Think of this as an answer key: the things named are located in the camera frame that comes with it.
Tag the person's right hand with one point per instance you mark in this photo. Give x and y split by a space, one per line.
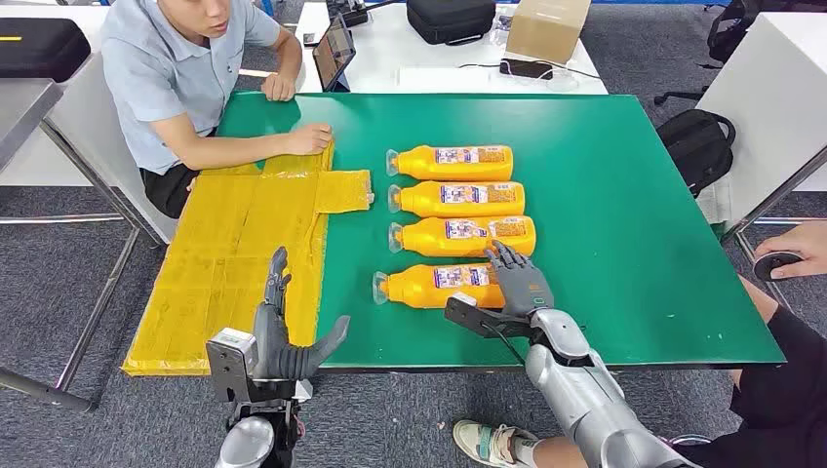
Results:
310 139

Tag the black backpack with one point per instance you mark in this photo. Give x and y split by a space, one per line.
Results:
698 148

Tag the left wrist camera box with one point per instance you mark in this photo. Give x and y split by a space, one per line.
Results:
229 345

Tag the black soft equipment bag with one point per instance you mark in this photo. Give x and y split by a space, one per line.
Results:
452 19

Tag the person's left forearm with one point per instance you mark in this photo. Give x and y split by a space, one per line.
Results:
291 58

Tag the white sneaker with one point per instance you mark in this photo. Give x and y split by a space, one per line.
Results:
484 442

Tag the black smartphone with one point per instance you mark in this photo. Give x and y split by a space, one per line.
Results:
524 69

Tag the yellow taped cardboard mat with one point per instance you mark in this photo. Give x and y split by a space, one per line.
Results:
226 258

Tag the handheld remote controller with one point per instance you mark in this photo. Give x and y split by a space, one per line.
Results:
772 265

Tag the black hard carry case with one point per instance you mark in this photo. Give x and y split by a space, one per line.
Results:
39 51

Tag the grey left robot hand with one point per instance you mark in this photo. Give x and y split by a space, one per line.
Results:
271 349

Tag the tablet on stand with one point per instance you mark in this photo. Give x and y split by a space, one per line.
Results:
333 51

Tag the black office chair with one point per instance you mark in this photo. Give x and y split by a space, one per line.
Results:
733 32

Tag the orange detergent bottle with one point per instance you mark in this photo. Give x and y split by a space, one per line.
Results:
459 206
452 169
465 245
426 294

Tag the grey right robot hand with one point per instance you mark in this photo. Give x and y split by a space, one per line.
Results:
523 287

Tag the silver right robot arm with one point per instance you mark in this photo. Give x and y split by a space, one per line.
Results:
581 400

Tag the white side table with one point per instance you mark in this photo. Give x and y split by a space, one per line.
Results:
84 116

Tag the grey metal frame table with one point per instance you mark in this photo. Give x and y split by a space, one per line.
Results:
22 110

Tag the folded newspaper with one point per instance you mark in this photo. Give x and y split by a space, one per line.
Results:
716 200

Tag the white desk metal legs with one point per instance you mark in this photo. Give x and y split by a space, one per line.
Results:
769 97

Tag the person's hand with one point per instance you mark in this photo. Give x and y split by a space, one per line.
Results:
811 249

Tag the person's left hand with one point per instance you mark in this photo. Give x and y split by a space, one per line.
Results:
279 87

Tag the person's right forearm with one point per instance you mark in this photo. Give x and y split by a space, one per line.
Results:
220 152

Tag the clear plastic bag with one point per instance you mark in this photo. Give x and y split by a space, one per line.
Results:
501 29

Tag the person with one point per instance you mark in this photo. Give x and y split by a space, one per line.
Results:
161 71
782 400

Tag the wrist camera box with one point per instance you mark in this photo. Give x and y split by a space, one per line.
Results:
472 318
229 345

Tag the brown cardboard box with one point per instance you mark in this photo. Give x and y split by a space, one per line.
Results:
546 29

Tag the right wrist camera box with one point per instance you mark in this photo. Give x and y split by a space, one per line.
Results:
472 318

